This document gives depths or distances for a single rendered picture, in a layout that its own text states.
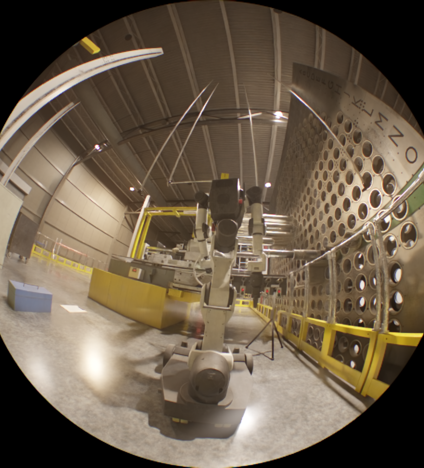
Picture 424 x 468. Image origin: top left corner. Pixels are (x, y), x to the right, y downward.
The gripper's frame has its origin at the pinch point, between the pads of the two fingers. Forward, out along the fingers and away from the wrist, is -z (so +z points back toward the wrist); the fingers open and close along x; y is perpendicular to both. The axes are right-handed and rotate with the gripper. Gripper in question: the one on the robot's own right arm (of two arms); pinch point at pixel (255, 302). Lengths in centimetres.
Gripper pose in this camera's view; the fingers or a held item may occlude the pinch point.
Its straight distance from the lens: 99.8
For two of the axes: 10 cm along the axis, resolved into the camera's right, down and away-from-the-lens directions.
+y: -9.6, 0.1, 2.8
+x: 2.7, 3.0, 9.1
